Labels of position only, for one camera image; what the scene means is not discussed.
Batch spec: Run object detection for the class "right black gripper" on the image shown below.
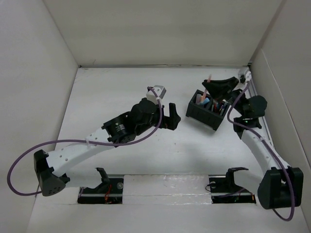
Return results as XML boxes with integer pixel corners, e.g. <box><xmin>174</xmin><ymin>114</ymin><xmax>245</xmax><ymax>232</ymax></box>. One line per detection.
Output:
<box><xmin>202</xmin><ymin>76</ymin><xmax>246</xmax><ymax>117</ymax></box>

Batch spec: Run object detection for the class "pink red pen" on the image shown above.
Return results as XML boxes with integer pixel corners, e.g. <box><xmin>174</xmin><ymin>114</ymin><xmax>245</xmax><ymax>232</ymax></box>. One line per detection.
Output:
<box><xmin>200</xmin><ymin>74</ymin><xmax>212</xmax><ymax>104</ymax></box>

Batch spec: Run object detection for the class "black two-compartment organizer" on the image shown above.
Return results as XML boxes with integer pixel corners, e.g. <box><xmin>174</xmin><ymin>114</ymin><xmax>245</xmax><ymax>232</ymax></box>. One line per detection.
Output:
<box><xmin>186</xmin><ymin>90</ymin><xmax>230</xmax><ymax>131</ymax></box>

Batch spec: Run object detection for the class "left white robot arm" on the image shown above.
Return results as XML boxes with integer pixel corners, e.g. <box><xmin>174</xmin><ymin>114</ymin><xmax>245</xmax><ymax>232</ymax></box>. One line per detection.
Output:
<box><xmin>34</xmin><ymin>98</ymin><xmax>181</xmax><ymax>197</ymax></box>

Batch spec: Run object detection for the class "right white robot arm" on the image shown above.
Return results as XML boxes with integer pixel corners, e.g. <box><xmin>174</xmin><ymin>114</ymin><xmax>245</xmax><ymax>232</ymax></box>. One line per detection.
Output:
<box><xmin>202</xmin><ymin>77</ymin><xmax>304</xmax><ymax>210</ymax></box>

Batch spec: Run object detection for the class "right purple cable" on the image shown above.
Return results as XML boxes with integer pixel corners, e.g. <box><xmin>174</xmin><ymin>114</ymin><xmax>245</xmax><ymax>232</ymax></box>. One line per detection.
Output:
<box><xmin>227</xmin><ymin>81</ymin><xmax>297</xmax><ymax>222</ymax></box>

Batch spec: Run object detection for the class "purple cable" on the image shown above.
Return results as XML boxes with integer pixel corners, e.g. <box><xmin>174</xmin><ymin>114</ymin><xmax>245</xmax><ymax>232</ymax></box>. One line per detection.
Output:
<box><xmin>227</xmin><ymin>81</ymin><xmax>297</xmax><ymax>222</ymax></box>
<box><xmin>6</xmin><ymin>86</ymin><xmax>163</xmax><ymax>196</ymax></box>

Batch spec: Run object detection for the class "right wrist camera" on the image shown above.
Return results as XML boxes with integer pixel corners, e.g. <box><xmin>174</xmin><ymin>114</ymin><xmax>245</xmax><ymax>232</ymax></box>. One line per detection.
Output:
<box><xmin>238</xmin><ymin>67</ymin><xmax>252</xmax><ymax>84</ymax></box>

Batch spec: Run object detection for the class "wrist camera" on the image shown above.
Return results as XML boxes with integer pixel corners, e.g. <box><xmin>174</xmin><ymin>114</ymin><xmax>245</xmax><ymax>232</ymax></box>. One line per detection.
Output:
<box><xmin>238</xmin><ymin>67</ymin><xmax>252</xmax><ymax>84</ymax></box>
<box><xmin>146</xmin><ymin>85</ymin><xmax>166</xmax><ymax>104</ymax></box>

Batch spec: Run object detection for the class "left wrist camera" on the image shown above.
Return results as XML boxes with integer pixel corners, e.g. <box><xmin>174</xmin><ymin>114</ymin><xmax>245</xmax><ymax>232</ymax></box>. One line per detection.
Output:
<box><xmin>146</xmin><ymin>85</ymin><xmax>166</xmax><ymax>104</ymax></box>

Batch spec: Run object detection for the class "aluminium rail right side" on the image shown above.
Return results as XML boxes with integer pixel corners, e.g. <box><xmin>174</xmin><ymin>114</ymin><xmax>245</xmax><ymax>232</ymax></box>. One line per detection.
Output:
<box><xmin>247</xmin><ymin>79</ymin><xmax>274</xmax><ymax>148</ymax></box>

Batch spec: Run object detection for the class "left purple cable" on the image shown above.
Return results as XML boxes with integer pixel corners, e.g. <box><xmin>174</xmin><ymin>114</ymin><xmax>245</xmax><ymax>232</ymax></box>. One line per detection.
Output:
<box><xmin>6</xmin><ymin>86</ymin><xmax>163</xmax><ymax>196</ymax></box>

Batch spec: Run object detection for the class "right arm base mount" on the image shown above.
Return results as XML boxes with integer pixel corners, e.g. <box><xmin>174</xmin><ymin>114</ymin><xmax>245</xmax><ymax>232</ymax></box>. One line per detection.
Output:
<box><xmin>205</xmin><ymin>176</ymin><xmax>256</xmax><ymax>204</ymax></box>

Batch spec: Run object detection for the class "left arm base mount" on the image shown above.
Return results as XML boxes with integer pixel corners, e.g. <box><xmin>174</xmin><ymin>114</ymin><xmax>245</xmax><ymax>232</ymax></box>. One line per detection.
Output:
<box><xmin>77</xmin><ymin>176</ymin><xmax>124</xmax><ymax>204</ymax></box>

